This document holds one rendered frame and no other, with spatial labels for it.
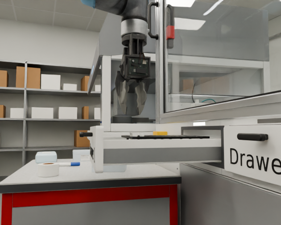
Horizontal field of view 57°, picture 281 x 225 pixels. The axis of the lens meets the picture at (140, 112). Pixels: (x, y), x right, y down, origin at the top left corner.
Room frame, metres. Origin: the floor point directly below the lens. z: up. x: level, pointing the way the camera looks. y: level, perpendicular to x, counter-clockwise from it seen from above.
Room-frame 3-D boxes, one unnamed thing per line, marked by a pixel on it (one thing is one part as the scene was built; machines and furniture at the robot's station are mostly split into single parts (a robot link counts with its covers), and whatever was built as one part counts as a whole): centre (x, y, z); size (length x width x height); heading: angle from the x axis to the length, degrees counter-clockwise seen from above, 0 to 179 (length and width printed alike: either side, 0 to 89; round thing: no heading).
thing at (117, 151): (0.79, -0.07, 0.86); 0.40 x 0.26 x 0.06; 104
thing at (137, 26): (0.72, 0.01, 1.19); 0.08 x 0.08 x 0.05
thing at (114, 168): (1.03, 0.12, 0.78); 0.12 x 0.08 x 0.04; 88
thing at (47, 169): (0.92, 0.32, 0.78); 0.07 x 0.07 x 0.04
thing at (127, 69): (0.71, 0.02, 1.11); 0.09 x 0.08 x 0.12; 13
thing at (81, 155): (1.35, 0.28, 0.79); 0.13 x 0.09 x 0.05; 103
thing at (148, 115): (2.56, -0.10, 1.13); 1.78 x 1.14 x 0.45; 14
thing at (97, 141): (0.75, 0.13, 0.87); 0.29 x 0.02 x 0.11; 14
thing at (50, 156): (1.30, 0.47, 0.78); 0.15 x 0.10 x 0.04; 20
